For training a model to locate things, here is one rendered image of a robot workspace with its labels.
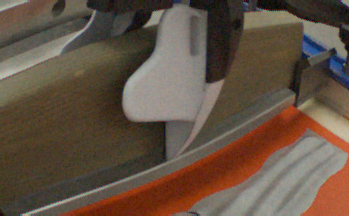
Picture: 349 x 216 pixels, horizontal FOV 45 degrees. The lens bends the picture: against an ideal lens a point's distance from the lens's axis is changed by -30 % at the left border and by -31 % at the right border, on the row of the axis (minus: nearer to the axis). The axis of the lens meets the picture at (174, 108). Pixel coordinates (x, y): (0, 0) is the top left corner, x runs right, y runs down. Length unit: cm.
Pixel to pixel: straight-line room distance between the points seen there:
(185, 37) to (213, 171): 13
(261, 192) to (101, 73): 15
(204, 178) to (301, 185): 8
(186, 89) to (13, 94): 11
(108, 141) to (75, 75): 5
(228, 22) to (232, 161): 16
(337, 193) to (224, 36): 18
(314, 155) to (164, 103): 18
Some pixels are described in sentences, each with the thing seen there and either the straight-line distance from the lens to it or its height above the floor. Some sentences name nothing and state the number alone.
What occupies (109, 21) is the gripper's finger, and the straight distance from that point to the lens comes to 32.
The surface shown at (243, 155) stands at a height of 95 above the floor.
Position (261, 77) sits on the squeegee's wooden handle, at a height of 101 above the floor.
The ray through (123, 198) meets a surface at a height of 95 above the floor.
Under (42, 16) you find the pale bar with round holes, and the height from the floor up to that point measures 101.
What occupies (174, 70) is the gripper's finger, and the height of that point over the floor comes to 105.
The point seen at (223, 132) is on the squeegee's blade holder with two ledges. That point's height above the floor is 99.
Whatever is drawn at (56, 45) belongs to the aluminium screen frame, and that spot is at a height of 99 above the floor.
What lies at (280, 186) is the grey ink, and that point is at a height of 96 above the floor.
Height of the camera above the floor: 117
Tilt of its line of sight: 27 degrees down
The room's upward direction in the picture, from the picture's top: 9 degrees clockwise
